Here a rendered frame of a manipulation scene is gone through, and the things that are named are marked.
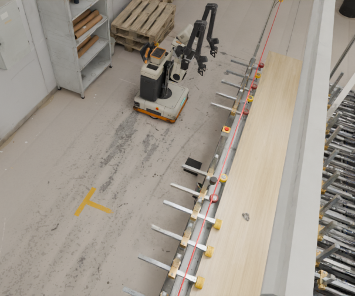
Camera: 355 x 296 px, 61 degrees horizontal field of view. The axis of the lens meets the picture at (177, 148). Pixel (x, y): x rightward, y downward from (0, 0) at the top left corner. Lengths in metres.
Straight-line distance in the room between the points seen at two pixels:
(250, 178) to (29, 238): 2.39
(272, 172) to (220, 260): 1.06
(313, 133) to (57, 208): 3.06
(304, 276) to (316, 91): 0.81
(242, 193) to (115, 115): 2.40
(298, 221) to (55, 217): 3.06
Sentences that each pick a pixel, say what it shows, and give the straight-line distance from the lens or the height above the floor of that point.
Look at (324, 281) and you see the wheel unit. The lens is 2.69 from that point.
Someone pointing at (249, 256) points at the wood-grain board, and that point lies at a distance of 2.64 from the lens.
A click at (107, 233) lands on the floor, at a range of 3.54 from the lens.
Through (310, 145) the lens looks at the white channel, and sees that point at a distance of 1.20.
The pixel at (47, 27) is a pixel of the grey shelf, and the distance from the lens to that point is 4.40.
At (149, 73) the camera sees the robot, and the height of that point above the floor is 0.76.
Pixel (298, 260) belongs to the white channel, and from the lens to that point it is 0.94.
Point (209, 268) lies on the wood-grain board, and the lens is 2.52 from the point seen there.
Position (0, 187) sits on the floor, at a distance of 4.10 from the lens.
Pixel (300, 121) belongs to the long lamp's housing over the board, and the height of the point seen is 2.38.
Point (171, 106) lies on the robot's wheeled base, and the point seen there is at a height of 0.28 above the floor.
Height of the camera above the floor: 3.25
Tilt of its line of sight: 51 degrees down
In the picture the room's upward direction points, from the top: 11 degrees clockwise
